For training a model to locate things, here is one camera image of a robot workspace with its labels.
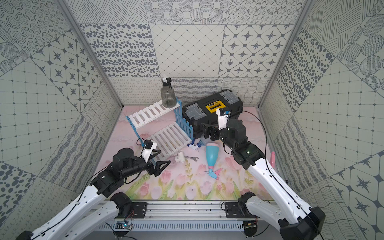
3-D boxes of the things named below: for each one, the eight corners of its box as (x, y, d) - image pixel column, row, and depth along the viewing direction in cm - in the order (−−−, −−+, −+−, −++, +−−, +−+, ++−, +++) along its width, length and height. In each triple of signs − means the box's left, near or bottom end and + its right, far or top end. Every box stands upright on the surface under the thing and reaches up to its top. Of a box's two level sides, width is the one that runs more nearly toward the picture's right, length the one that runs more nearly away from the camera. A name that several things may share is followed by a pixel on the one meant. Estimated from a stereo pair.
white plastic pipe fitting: (174, 162, 91) (174, 161, 89) (175, 154, 95) (175, 152, 93) (185, 162, 91) (184, 161, 89) (185, 154, 95) (185, 152, 93)
